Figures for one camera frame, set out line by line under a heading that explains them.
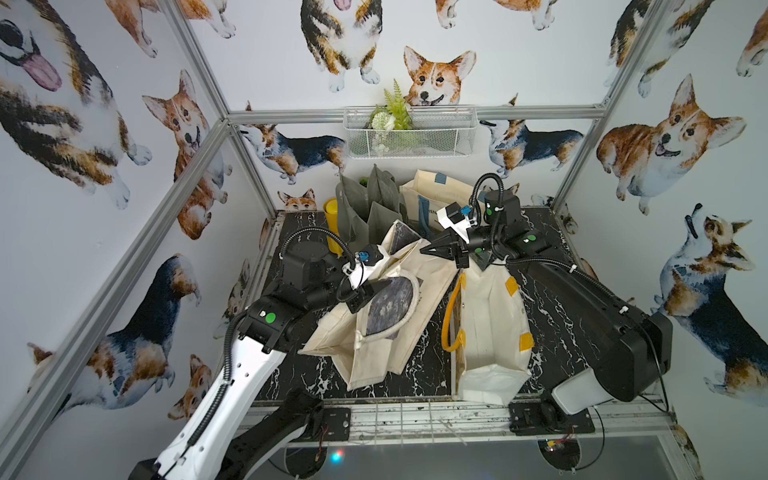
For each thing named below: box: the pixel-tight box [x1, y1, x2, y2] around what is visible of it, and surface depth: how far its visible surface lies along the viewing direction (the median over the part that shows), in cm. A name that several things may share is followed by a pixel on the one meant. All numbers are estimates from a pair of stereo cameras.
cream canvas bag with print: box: [298, 220, 459, 392], surface depth 70 cm
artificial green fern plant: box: [364, 78, 414, 154], surface depth 85 cm
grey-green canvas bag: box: [336, 164, 409, 247], surface depth 94 cm
